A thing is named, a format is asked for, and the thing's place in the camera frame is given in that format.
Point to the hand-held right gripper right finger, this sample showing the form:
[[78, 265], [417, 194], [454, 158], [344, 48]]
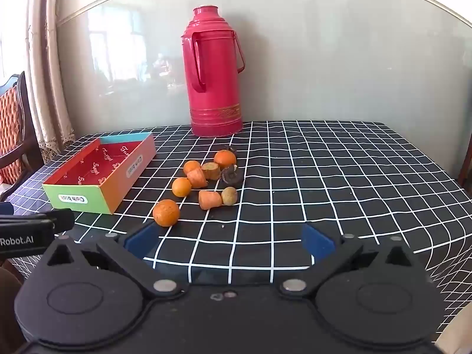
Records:
[[318, 243]]

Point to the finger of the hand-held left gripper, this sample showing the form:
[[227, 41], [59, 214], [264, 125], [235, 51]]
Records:
[[55, 218]]

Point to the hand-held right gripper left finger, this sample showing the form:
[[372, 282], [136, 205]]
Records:
[[142, 241]]

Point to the large orange tangerine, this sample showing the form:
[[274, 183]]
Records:
[[166, 212]]

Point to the colourful cardboard box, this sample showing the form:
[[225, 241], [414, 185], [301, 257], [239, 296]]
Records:
[[99, 177]]

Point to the small orange tangerine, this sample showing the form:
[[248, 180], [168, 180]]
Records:
[[191, 166], [181, 187]]

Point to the carrot piece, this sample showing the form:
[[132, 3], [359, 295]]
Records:
[[210, 200], [197, 178]]

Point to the small brown round fruit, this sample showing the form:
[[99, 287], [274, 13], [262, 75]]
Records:
[[229, 195]]

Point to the brown cut root piece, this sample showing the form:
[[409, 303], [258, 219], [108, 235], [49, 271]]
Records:
[[211, 171]]

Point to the black checked tablecloth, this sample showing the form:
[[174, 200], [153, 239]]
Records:
[[332, 177]]

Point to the orange patterned chair cushion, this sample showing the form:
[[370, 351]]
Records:
[[9, 132]]

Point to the dark wooden chair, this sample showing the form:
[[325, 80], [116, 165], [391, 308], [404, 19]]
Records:
[[22, 118]]

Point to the beige lace curtain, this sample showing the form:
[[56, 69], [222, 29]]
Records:
[[48, 62]]

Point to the red thermos flask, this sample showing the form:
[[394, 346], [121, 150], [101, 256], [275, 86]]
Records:
[[215, 81]]

